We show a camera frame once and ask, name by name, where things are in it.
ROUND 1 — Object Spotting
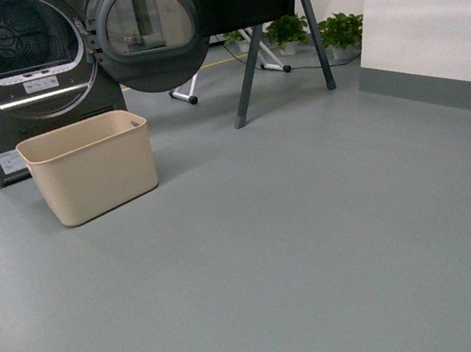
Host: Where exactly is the white folding stand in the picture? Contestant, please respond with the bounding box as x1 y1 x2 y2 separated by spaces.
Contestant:
169 29 292 105

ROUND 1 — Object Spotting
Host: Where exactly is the black floor cable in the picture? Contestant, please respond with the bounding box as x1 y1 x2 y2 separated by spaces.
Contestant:
210 20 363 87

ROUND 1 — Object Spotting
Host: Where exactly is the dark grey dryer machine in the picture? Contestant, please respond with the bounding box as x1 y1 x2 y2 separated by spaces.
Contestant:
0 0 126 186

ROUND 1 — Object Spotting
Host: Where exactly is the beige plastic laundry hamper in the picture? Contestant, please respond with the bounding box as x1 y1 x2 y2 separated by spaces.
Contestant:
16 110 159 227

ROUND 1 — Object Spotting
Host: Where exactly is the potted green plant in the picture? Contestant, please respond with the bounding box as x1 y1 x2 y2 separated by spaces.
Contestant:
266 14 309 56
318 12 364 61
223 29 250 53

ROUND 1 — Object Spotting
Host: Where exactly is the round dryer door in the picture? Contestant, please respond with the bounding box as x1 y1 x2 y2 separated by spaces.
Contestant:
77 0 209 93

